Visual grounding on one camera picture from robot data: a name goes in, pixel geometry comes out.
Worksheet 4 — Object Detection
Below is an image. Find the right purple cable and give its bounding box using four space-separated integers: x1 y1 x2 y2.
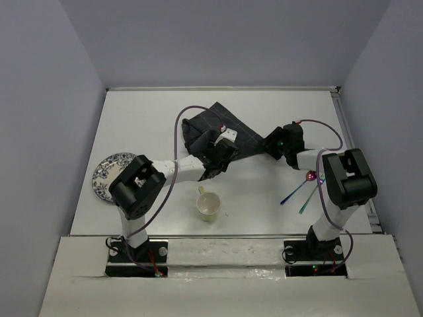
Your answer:
295 118 354 275

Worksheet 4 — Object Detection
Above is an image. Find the iridescent spoon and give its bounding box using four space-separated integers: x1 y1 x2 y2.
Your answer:
280 170 317 205

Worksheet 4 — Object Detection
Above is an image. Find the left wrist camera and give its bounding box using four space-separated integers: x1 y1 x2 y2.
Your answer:
215 128 237 145

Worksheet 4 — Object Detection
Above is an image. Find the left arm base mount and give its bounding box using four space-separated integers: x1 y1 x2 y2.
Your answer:
104 237 169 278

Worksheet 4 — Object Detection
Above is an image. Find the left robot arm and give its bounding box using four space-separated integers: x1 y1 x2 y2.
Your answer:
108 127 241 261

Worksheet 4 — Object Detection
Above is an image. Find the pale green mug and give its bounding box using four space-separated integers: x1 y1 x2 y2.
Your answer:
196 186 221 222

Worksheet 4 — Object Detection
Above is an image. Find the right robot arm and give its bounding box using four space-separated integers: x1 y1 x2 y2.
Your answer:
263 122 377 264

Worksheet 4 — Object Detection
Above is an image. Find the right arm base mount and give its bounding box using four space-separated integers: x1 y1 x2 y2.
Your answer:
281 238 348 277

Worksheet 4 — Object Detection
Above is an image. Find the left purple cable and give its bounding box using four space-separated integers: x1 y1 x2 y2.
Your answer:
124 104 227 277

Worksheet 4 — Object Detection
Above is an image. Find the blue floral plate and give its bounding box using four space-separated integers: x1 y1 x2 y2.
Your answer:
92 152 136 203

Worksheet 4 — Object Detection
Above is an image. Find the purple cable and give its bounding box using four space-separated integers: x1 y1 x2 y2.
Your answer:
295 118 354 275
124 104 227 277

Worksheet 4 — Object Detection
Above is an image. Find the iridescent fork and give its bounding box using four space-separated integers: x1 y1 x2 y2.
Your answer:
299 174 325 215

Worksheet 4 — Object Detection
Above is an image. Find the dark checked cloth napkin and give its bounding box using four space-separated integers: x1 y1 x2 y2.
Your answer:
182 102 264 160

